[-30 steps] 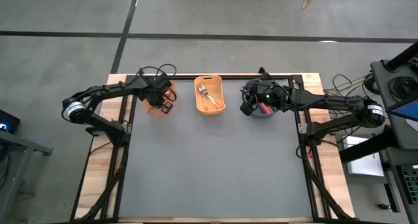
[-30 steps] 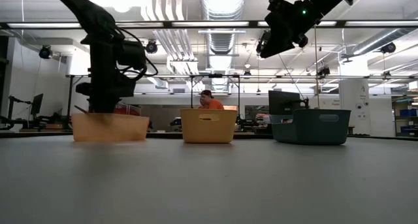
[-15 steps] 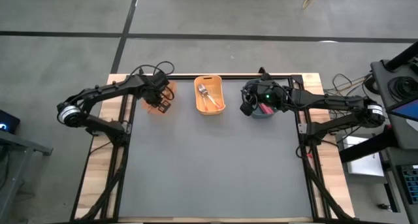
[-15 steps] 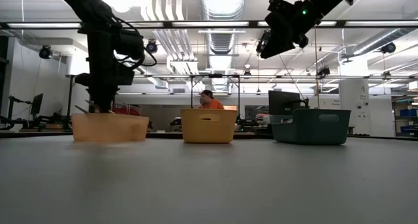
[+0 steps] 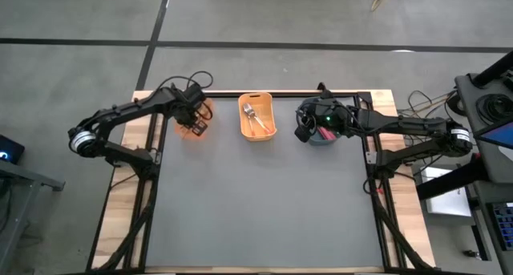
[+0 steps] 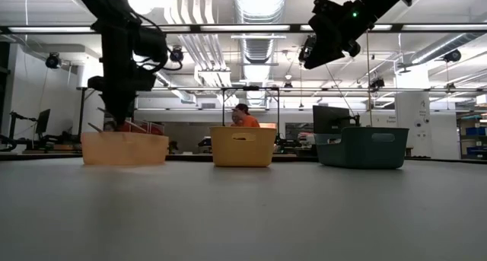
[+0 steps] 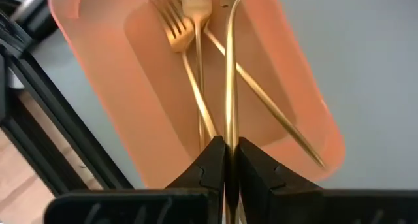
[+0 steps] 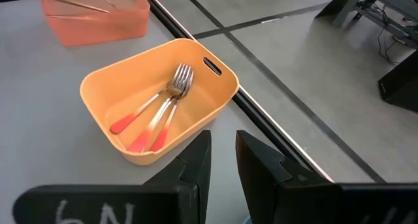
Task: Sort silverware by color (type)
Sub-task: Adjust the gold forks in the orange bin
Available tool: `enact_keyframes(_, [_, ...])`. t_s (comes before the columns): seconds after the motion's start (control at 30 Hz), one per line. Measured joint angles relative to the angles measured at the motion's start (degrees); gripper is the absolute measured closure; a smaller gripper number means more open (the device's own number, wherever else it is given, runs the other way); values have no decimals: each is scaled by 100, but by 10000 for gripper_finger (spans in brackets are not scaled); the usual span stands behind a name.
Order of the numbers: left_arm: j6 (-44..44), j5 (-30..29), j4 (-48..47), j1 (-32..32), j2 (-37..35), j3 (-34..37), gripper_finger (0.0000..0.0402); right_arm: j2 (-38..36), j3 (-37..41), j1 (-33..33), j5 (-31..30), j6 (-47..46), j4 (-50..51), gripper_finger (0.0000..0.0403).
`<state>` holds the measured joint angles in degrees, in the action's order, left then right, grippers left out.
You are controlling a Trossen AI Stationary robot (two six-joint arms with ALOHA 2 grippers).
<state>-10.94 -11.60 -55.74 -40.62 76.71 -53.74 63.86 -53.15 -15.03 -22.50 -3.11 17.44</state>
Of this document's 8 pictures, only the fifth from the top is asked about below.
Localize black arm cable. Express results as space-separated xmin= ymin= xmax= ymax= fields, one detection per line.
xmin=295 ymin=105 xmax=317 ymax=132
xmin=159 ymin=70 xmax=215 ymax=122

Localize grey side desk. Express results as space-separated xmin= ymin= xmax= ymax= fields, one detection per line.
xmin=0 ymin=158 xmax=66 ymax=275

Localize wooden stick tool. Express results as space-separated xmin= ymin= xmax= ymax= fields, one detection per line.
xmin=370 ymin=0 xmax=392 ymax=14

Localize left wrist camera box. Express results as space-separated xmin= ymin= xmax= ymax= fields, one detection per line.
xmin=183 ymin=83 xmax=208 ymax=104

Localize white box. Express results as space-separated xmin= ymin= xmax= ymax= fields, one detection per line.
xmin=419 ymin=165 xmax=473 ymax=218

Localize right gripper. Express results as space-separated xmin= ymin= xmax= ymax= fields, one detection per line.
xmin=294 ymin=100 xmax=357 ymax=144

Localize coiled black cable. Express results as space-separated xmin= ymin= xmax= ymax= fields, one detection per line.
xmin=476 ymin=93 xmax=513 ymax=126

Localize peach translucent plastic bin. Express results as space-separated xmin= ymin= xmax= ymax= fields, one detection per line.
xmin=172 ymin=97 xmax=214 ymax=139

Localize blue tablet screen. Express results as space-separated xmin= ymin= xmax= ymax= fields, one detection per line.
xmin=480 ymin=122 xmax=513 ymax=150

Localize black pole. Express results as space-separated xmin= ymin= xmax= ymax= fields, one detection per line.
xmin=472 ymin=52 xmax=513 ymax=87

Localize black table frame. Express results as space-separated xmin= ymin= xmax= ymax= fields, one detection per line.
xmin=86 ymin=82 xmax=436 ymax=275

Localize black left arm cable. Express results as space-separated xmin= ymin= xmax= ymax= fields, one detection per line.
xmin=159 ymin=70 xmax=215 ymax=122

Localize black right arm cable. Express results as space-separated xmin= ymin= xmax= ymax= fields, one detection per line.
xmin=295 ymin=105 xmax=317 ymax=132

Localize yellow plastic bin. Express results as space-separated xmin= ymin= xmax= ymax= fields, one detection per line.
xmin=237 ymin=91 xmax=278 ymax=143

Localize grey equipment cart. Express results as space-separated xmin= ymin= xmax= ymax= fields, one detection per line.
xmin=454 ymin=72 xmax=513 ymax=188

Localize grey table mat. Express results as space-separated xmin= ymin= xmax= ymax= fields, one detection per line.
xmin=144 ymin=97 xmax=385 ymax=268

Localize black device with blue light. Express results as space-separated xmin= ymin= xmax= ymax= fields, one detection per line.
xmin=0 ymin=133 xmax=26 ymax=166

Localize tangled floor cables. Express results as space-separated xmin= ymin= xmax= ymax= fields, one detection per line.
xmin=398 ymin=90 xmax=458 ymax=164

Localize teal plastic bin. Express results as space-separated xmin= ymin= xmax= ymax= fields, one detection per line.
xmin=301 ymin=97 xmax=342 ymax=147

